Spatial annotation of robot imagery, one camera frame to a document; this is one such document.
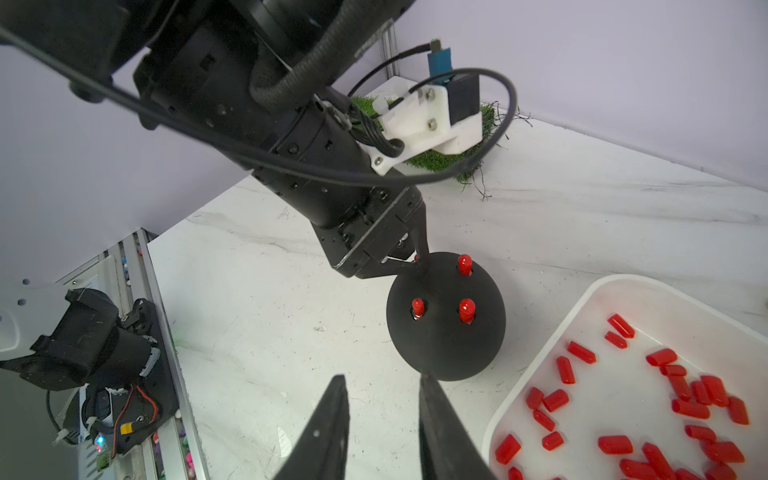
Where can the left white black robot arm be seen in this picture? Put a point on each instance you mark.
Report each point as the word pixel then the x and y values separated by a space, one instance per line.
pixel 255 80

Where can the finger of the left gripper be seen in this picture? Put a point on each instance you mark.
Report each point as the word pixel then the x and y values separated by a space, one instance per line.
pixel 418 233

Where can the white plastic tray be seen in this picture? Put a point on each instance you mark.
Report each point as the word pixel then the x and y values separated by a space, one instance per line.
pixel 622 319

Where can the aluminium mounting rail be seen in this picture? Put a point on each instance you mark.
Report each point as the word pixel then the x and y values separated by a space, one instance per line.
pixel 146 430

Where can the black round screw base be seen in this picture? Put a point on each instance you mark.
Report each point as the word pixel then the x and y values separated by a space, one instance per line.
pixel 439 343

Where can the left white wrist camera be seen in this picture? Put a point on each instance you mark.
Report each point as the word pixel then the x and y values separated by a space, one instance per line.
pixel 443 115

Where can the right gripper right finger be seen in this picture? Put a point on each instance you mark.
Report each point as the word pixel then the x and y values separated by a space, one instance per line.
pixel 446 450

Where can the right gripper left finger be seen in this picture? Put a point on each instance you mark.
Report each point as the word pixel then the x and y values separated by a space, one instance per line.
pixel 321 451

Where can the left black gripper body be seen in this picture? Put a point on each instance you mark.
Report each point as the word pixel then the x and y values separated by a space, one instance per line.
pixel 375 241

